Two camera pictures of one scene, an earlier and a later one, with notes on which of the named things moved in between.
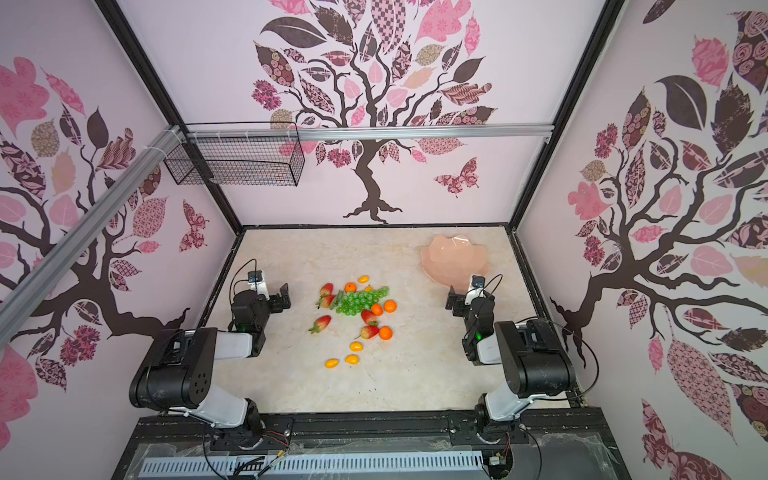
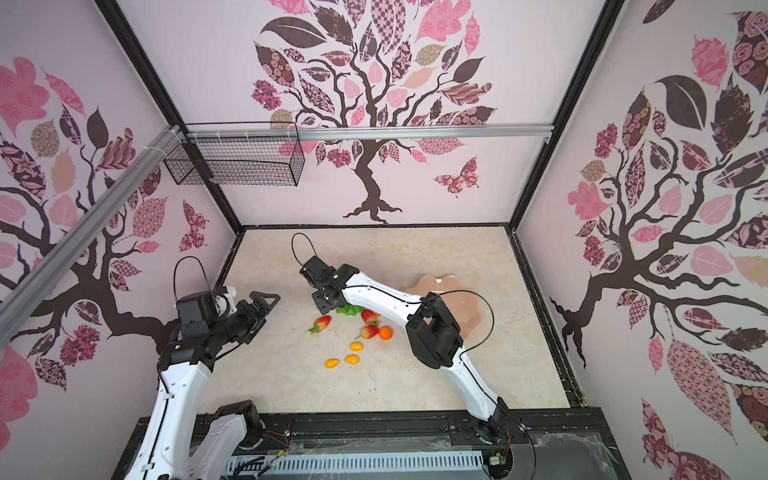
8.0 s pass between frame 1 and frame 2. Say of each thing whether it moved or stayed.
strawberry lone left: stayed
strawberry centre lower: stayed
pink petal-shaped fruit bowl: moved
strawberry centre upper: stayed
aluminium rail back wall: stayed
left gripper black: moved
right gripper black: moved
